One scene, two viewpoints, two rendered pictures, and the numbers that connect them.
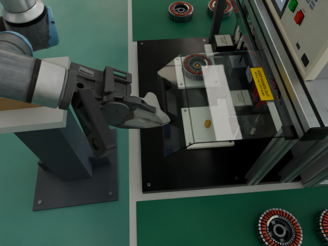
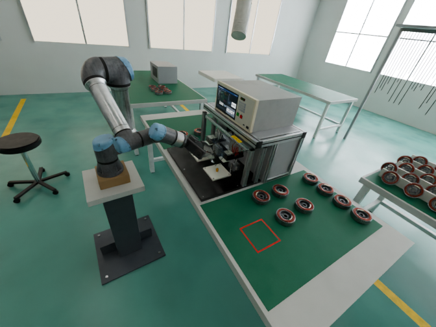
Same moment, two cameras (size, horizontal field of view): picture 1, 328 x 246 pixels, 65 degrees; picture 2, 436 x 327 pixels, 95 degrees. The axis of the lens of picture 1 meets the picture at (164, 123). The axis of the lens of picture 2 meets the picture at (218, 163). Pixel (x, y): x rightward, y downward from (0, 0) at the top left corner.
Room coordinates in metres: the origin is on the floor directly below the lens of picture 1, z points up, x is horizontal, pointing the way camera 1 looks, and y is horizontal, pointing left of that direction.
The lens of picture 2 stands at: (-0.56, 0.43, 1.64)
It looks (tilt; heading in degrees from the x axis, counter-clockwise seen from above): 35 degrees down; 330
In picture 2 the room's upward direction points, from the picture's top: 8 degrees clockwise
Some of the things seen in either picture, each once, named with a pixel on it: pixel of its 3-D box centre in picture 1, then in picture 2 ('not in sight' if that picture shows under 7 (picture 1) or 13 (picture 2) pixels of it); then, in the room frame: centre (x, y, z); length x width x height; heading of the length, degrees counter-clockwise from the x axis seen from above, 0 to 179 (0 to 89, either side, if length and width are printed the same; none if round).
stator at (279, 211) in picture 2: not in sight; (285, 217); (-0.06, -0.35, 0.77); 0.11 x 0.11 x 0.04
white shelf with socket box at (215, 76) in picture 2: not in sight; (218, 95); (1.51, -0.64, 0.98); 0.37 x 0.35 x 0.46; 4
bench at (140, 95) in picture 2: not in sight; (152, 105); (2.94, -0.14, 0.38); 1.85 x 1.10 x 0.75; 4
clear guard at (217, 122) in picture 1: (232, 98); (228, 146); (0.36, -0.15, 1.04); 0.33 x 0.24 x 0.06; 94
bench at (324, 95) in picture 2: not in sight; (295, 101); (2.77, -3.32, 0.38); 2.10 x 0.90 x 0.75; 4
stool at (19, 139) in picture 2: not in sight; (30, 163); (1.72, 1.31, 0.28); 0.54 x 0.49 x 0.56; 94
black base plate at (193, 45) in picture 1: (204, 99); (210, 164); (0.56, -0.15, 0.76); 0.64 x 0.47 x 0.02; 4
